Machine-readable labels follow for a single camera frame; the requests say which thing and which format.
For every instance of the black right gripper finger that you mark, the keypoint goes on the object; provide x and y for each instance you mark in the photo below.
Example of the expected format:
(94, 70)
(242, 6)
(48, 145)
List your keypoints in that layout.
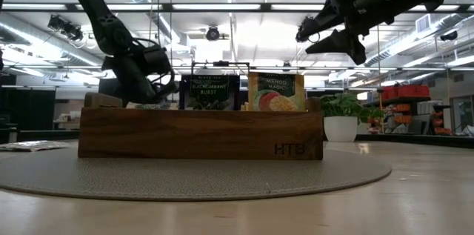
(342, 44)
(314, 25)

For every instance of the peach tea packet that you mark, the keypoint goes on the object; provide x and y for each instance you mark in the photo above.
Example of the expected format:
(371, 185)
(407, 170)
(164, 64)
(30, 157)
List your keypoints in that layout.
(152, 105)

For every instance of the blackcurrant tea packet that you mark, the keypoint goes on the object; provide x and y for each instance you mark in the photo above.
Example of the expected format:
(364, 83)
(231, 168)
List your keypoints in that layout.
(209, 92)

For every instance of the orange mango tea packet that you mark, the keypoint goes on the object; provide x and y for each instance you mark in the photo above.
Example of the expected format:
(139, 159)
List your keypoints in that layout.
(276, 92)

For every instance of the tan foil tea packet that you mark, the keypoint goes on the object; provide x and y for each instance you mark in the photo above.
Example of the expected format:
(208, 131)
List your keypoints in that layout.
(33, 145)

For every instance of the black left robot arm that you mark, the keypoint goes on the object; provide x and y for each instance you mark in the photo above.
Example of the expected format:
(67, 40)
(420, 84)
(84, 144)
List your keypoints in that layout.
(96, 9)

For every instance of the wooden tea organizer box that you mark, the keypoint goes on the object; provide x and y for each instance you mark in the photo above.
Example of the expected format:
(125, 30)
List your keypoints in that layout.
(200, 135)

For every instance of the red storage bin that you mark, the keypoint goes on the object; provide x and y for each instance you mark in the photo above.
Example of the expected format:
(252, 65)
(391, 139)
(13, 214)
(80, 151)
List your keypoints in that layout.
(413, 91)
(390, 93)

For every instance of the black ceiling-mounted device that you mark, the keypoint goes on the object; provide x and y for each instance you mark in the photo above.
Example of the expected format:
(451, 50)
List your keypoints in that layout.
(66, 27)

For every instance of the green plant in white pot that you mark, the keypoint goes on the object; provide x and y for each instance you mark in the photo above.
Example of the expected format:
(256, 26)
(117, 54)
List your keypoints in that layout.
(340, 129)

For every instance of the storage shelf rack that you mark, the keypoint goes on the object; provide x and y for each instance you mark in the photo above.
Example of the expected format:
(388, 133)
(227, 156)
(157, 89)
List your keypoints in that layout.
(403, 118)

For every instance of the black cabinet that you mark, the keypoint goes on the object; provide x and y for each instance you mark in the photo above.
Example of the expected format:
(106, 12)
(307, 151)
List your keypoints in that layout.
(29, 112)

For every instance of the round grey table mat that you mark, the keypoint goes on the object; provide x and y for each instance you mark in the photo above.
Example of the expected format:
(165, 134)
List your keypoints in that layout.
(185, 179)

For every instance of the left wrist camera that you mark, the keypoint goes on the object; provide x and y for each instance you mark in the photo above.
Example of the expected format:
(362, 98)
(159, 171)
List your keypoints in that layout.
(157, 60)

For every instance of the black overhead camera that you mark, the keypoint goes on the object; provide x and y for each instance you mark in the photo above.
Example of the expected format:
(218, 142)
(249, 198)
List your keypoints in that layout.
(213, 33)

